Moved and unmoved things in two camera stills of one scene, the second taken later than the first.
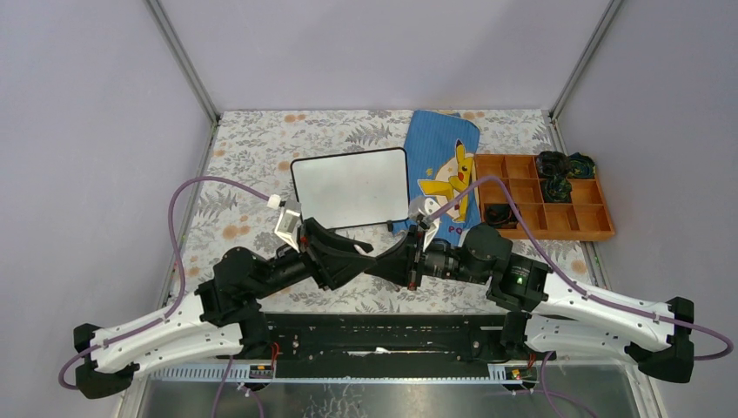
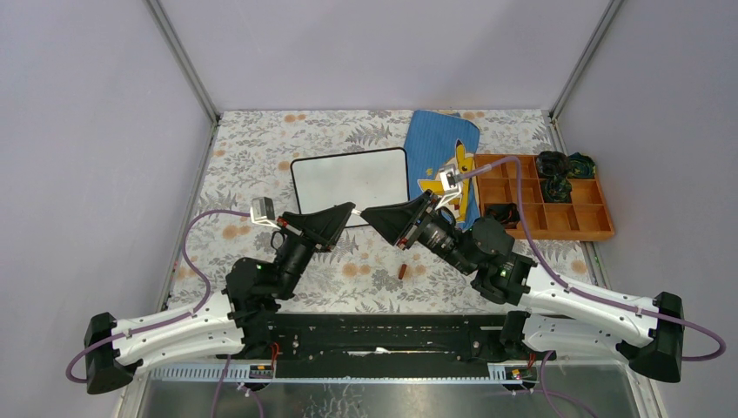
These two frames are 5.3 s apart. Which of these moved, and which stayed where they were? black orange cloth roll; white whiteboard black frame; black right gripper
Moved: black right gripper
Stayed: black orange cloth roll; white whiteboard black frame
